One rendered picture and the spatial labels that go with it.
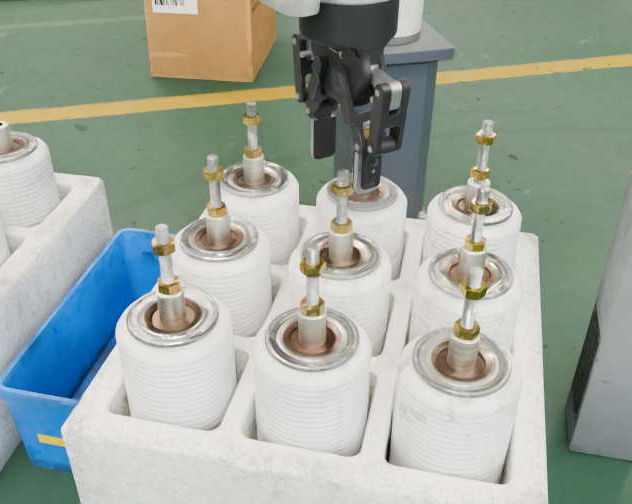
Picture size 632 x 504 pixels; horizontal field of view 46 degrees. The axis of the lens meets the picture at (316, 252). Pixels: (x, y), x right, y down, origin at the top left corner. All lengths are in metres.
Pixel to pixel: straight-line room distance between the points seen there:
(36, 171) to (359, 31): 0.48
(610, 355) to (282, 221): 0.36
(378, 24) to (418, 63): 0.50
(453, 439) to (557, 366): 0.42
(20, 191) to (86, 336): 0.19
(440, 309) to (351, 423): 0.13
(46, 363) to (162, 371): 0.29
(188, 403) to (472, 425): 0.23
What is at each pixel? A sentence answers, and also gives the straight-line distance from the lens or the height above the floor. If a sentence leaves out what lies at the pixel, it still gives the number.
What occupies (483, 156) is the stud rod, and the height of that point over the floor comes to 0.31.
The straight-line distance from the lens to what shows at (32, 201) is 0.92.
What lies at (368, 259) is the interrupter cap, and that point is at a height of 0.25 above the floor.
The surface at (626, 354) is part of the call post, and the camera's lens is 0.80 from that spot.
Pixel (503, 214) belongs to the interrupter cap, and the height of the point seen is 0.25.
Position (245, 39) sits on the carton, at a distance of 1.68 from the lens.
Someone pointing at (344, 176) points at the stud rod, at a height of 0.34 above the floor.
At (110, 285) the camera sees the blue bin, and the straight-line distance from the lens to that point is 0.98.
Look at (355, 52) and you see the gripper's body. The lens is 0.57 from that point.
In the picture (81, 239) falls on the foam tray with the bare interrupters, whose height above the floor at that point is 0.14.
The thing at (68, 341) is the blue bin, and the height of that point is 0.07.
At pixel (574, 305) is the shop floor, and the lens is 1.09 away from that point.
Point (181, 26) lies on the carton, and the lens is 1.72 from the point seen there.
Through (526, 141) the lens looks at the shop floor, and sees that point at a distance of 1.51.
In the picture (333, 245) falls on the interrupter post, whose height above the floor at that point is 0.27.
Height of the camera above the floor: 0.65
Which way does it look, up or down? 35 degrees down
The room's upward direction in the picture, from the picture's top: 1 degrees clockwise
